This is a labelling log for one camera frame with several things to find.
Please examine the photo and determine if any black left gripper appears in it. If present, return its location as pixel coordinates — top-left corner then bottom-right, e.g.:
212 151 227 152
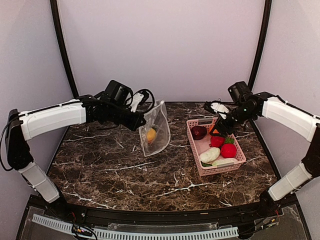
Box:
107 103 147 131

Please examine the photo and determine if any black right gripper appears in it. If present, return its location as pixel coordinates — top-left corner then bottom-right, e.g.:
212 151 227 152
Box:
210 104 256 137

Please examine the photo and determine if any red toy pomegranate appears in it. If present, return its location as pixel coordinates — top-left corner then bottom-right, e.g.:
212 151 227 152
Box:
209 136 226 148

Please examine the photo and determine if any red toy tomato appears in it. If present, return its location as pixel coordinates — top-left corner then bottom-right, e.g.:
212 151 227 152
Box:
220 144 237 159

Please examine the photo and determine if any dark purple toy onion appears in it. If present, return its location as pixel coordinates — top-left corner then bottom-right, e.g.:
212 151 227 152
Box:
190 125 207 141

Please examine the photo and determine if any yellow toy pear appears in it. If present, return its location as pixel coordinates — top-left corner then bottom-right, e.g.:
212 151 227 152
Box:
146 128 157 144

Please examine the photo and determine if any clear zip top bag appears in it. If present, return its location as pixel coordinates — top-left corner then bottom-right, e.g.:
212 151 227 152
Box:
138 100 171 157

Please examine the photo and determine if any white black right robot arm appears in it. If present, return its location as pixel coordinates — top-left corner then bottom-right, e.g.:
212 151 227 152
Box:
203 92 320 217

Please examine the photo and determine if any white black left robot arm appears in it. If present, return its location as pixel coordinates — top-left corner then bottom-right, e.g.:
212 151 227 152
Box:
1 93 146 218

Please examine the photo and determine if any green toy leaf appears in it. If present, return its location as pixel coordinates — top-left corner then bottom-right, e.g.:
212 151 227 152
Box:
224 137 235 144

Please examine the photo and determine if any pink perforated plastic basket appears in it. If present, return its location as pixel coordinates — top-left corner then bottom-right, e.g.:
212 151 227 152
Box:
186 117 246 176

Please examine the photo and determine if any white toy radish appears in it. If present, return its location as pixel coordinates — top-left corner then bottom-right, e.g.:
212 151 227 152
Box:
199 147 221 164

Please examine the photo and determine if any pale green toy cabbage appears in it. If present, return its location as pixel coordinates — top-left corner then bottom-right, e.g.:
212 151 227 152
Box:
212 158 238 167

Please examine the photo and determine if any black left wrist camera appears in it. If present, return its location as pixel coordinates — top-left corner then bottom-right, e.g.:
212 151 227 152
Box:
101 80 133 105

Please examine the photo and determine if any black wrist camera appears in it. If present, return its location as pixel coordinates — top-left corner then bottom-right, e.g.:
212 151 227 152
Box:
227 81 253 103
101 80 133 105

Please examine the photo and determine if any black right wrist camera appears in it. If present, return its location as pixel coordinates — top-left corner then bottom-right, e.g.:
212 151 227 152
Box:
227 81 253 103

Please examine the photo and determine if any black front mounting rail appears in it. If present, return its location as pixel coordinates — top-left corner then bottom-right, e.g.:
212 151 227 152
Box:
23 195 304 232

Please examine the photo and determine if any grey slotted cable duct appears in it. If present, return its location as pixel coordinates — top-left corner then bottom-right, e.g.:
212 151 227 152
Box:
32 214 239 240

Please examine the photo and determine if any black left frame post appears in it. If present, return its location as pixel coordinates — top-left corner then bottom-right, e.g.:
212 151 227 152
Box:
49 0 79 98

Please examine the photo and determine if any black frame post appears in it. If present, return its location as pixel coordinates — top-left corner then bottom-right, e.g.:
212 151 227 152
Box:
49 0 79 98
247 0 273 90

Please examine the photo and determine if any black right frame post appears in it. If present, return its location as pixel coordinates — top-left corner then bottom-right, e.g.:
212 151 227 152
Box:
247 0 273 90

